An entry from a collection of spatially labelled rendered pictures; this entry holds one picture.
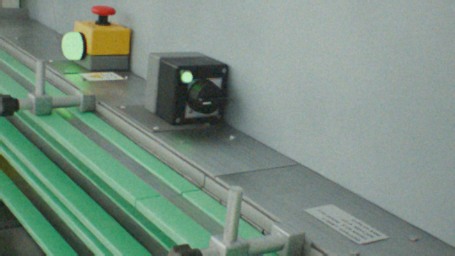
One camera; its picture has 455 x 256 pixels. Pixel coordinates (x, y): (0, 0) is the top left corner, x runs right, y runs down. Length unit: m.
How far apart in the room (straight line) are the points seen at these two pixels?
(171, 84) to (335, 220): 0.32
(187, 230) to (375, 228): 0.18
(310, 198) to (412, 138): 0.12
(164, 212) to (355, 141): 0.22
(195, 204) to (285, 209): 0.10
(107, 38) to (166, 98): 0.27
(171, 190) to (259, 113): 0.19
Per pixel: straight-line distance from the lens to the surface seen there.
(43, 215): 1.11
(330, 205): 0.74
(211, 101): 0.90
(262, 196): 0.74
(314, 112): 0.83
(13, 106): 0.98
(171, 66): 0.92
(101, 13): 1.18
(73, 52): 1.17
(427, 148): 0.72
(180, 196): 0.77
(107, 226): 0.86
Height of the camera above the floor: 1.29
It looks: 34 degrees down
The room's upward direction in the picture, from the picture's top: 95 degrees counter-clockwise
